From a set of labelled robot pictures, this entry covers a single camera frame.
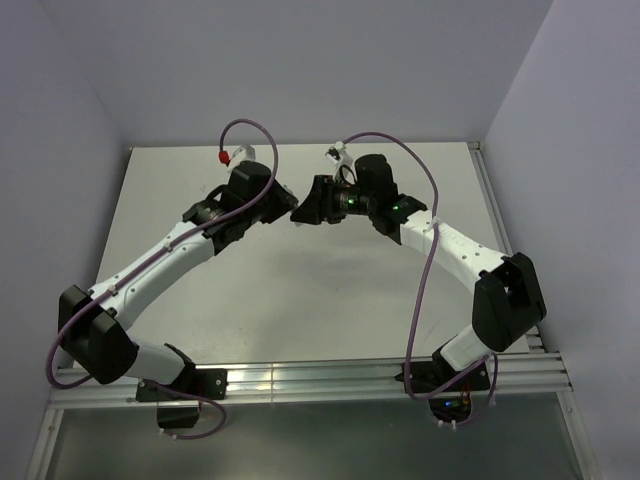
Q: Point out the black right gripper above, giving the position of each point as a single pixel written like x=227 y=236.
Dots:
x=312 y=210

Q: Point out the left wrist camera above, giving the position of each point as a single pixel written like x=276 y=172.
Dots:
x=241 y=154

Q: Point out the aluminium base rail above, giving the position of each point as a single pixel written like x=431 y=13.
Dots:
x=323 y=381

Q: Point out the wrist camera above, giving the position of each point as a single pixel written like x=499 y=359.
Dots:
x=338 y=156
x=241 y=154

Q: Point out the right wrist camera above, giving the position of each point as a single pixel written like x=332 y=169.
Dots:
x=338 y=156

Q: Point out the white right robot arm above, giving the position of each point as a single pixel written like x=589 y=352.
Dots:
x=507 y=299

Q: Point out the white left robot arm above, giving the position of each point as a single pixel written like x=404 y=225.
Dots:
x=93 y=324

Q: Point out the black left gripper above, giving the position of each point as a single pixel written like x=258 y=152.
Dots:
x=283 y=203

